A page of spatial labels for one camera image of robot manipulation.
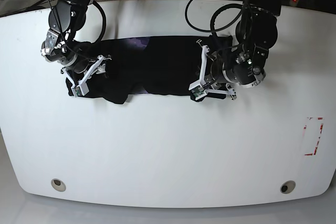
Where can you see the red tape rectangle marker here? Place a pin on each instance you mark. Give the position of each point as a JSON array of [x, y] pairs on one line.
[[311, 135]]

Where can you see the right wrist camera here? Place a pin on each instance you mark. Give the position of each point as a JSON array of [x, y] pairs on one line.
[[77, 92]]

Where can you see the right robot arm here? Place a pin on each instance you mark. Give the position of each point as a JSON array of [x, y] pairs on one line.
[[78, 63]]

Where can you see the right table grommet hole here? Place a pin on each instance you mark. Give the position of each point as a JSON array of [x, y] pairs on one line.
[[287, 187]]

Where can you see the black printed T-shirt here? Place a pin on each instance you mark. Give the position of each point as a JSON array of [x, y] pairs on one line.
[[161, 65]]

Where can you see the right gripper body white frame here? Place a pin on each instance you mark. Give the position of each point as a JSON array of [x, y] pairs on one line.
[[98, 67]]

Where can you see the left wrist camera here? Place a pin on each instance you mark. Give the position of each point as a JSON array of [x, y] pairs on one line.
[[197, 91]]

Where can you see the left table grommet hole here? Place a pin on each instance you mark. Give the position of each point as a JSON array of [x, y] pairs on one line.
[[58, 185]]

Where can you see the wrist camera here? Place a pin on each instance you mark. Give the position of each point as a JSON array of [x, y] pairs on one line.
[[77, 92], [197, 91]]

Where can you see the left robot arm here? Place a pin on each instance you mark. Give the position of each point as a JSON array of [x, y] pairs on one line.
[[243, 34]]

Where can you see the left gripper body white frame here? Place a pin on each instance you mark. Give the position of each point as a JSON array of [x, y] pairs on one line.
[[211, 75]]

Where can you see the table grommet hole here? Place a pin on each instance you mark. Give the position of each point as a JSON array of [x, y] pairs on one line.
[[58, 185], [287, 187]]

